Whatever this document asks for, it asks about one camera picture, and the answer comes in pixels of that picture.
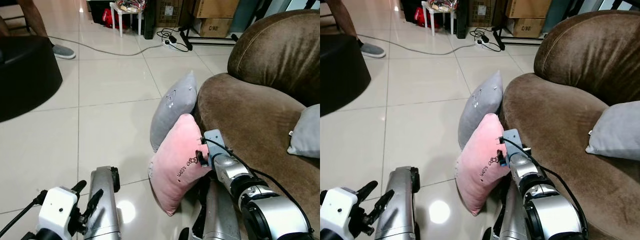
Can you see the pink pillow with dark print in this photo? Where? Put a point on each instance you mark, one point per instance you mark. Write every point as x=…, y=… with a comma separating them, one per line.
x=479, y=165
x=176, y=165

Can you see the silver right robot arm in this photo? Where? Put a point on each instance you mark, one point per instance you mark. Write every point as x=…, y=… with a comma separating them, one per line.
x=265, y=202
x=550, y=210

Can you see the grey pillow with white print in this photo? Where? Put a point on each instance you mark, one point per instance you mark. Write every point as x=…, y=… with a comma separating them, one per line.
x=172, y=107
x=480, y=104

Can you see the brown velvet sofa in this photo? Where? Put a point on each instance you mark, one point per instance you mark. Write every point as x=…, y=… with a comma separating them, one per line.
x=555, y=115
x=250, y=115

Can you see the plain grey pillow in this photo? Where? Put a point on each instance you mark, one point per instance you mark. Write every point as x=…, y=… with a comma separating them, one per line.
x=616, y=130
x=306, y=132

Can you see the silver right robot leg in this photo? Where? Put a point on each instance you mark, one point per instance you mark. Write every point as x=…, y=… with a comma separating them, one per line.
x=220, y=210
x=510, y=212

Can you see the black metal stand base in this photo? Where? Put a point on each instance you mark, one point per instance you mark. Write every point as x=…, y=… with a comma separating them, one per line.
x=520, y=42
x=210, y=42

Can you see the white power strip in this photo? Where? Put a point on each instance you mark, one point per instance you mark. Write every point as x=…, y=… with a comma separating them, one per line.
x=482, y=42
x=170, y=42

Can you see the black ottoman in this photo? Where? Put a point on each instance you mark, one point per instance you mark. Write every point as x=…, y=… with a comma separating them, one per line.
x=25, y=75
x=342, y=70

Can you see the cardboard box with black print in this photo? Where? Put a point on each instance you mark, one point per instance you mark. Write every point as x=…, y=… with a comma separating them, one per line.
x=527, y=27
x=216, y=27

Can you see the grey slip-on shoe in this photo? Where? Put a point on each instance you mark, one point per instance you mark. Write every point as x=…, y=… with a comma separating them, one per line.
x=64, y=51
x=373, y=50

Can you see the dark brown carton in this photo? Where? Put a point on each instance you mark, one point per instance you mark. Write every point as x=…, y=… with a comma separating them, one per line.
x=169, y=12
x=481, y=12

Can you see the plain cardboard box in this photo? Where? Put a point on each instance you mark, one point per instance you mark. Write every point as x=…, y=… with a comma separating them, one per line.
x=216, y=7
x=527, y=7

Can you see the white plastic stool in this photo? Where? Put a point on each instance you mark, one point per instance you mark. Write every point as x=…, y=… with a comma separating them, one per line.
x=432, y=14
x=121, y=15

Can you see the red bag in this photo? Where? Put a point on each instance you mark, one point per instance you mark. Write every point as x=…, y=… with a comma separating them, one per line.
x=109, y=18
x=422, y=17

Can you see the shiny foil bag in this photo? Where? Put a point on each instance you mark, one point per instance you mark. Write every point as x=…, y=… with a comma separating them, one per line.
x=131, y=5
x=444, y=4

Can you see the person's bare leg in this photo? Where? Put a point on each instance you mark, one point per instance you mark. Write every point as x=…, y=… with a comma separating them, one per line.
x=345, y=20
x=34, y=20

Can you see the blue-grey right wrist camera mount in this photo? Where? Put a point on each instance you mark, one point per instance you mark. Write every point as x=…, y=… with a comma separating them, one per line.
x=215, y=142
x=512, y=141

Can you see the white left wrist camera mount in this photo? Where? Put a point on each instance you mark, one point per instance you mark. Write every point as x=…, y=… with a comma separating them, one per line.
x=57, y=210
x=337, y=210

